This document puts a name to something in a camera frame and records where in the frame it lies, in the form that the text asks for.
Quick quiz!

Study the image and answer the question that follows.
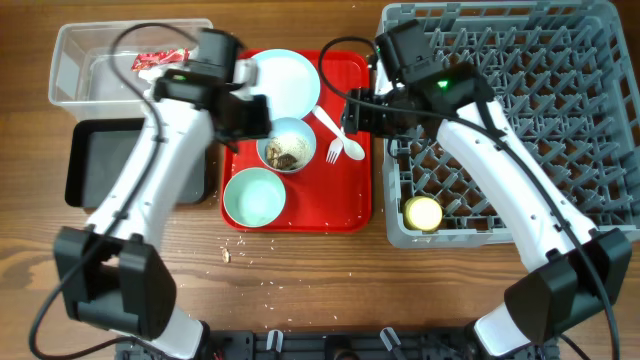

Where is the red snack wrapper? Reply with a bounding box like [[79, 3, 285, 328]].
[[131, 48, 190, 71]]

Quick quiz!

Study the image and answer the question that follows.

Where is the light blue food bowl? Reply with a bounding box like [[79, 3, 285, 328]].
[[256, 117, 316, 174]]

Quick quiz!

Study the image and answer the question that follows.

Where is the black waste tray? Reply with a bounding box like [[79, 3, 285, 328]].
[[64, 118, 209, 209]]

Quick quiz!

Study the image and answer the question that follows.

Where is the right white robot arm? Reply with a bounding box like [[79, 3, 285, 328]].
[[341, 20, 632, 358]]

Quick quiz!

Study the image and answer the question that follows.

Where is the light blue plate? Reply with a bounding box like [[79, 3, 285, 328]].
[[251, 49, 321, 120]]

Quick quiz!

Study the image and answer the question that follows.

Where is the green bowl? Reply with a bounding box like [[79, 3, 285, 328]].
[[223, 167, 286, 228]]

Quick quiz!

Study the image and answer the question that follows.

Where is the white plastic spoon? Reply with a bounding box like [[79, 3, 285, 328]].
[[312, 105, 366, 161]]

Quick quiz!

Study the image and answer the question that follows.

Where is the food scraps and rice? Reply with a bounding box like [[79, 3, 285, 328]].
[[265, 133, 312, 171]]

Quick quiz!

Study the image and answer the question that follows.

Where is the red serving tray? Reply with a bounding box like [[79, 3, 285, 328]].
[[221, 51, 373, 233]]

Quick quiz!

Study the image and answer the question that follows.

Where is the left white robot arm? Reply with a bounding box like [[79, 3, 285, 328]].
[[51, 28, 271, 359]]

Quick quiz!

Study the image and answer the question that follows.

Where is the yellow plastic cup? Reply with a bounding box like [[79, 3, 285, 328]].
[[403, 196, 443, 232]]

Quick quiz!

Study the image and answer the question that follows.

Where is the white plastic fork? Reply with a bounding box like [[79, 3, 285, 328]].
[[326, 137, 344, 164]]

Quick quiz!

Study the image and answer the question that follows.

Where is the clear plastic waste bin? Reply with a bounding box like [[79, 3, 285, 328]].
[[48, 20, 197, 121]]

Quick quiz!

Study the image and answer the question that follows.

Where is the grey dishwasher rack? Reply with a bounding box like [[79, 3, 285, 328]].
[[379, 1, 639, 248]]

